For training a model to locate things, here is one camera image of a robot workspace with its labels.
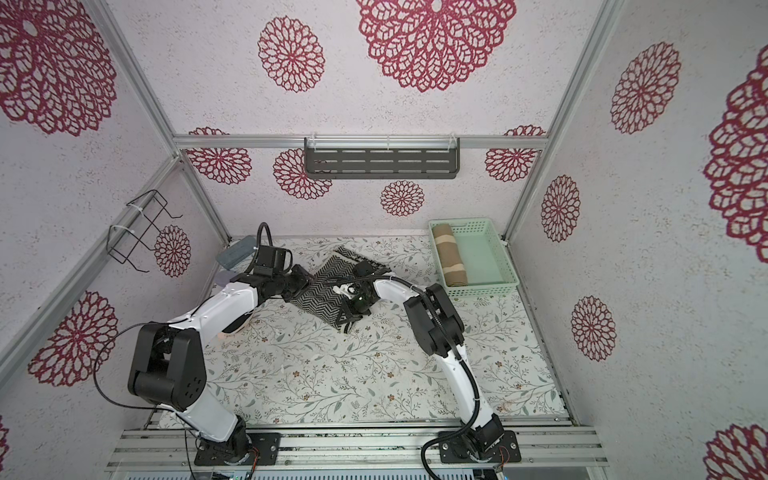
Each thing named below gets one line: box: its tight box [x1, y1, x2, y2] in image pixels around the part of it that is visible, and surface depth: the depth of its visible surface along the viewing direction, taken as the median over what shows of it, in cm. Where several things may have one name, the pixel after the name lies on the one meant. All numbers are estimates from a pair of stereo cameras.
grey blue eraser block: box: [216, 235, 257, 269], surface depth 115 cm
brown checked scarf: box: [432, 223, 468, 287], surface depth 109 cm
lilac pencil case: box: [214, 270, 237, 287], surface depth 112 cm
